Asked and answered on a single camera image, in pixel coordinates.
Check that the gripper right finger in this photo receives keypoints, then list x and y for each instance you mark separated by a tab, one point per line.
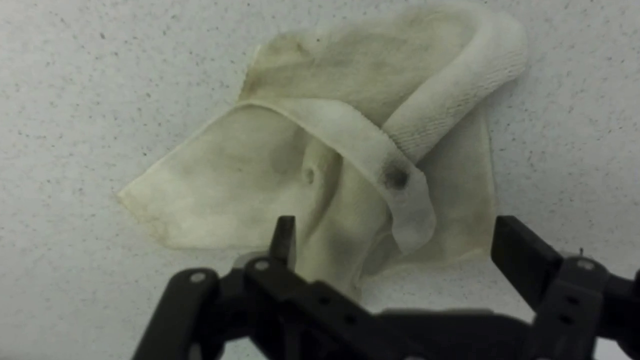
560	290

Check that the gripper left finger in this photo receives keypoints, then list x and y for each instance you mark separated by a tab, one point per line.
280	300

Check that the stained white towel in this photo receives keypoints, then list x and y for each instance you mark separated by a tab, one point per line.
350	150

